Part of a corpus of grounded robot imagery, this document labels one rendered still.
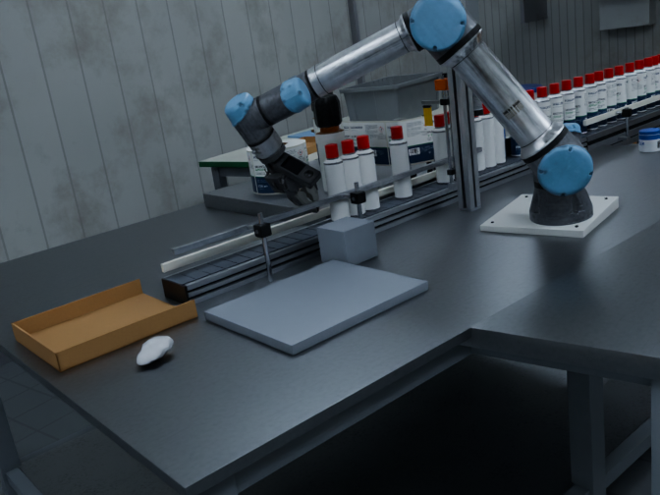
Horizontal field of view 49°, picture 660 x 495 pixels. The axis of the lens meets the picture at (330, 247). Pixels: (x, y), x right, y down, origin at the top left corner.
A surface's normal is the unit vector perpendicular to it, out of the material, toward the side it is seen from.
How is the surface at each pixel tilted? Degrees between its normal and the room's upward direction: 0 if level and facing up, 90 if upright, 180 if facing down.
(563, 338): 0
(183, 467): 0
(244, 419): 0
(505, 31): 90
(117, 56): 90
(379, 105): 95
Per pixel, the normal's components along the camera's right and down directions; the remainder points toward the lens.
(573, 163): -0.09, 0.44
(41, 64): 0.79, 0.07
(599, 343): -0.14, -0.95
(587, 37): -0.61, 0.31
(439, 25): -0.27, 0.25
